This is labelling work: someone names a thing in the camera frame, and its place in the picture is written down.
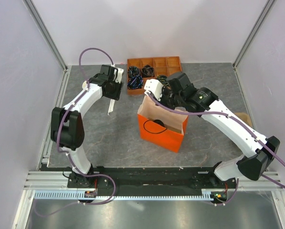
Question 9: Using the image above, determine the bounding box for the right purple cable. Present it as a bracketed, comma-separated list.
[147, 92, 285, 206]

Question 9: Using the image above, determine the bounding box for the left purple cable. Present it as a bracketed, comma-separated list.
[32, 47, 117, 217]

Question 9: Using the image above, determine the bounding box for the purple cable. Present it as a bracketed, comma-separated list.
[32, 47, 117, 217]
[147, 92, 285, 206]

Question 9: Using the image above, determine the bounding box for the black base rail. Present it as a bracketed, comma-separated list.
[67, 167, 236, 196]

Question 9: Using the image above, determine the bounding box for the black cup lid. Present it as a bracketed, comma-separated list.
[153, 119, 166, 128]

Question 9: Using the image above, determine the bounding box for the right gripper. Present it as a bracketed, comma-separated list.
[153, 85, 184, 112]

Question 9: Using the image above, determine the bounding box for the dark patterned rolled tie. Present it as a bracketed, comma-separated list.
[128, 66, 141, 78]

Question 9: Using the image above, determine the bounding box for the wooden compartment tray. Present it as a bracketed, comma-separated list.
[126, 56, 182, 95]

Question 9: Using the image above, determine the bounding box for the white cable duct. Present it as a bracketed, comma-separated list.
[34, 190, 215, 201]

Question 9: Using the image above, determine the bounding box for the white straw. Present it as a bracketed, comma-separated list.
[108, 99, 115, 115]

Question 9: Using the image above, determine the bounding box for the stack of paper cups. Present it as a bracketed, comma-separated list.
[82, 81, 87, 89]

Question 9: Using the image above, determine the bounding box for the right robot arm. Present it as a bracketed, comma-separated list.
[160, 72, 280, 188]

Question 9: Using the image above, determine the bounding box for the blue striped rolled tie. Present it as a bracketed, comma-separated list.
[127, 75, 143, 90]

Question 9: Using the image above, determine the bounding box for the black brown rolled tie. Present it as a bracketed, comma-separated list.
[142, 65, 154, 78]

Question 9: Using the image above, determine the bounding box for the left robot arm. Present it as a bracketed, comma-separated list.
[51, 65, 124, 187]

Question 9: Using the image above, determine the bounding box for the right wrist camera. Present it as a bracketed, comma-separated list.
[144, 79, 163, 101]

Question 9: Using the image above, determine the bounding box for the orange paper bag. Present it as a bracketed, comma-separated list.
[137, 96, 188, 153]

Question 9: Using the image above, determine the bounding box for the green yellow rolled tie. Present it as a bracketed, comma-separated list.
[156, 75, 167, 84]

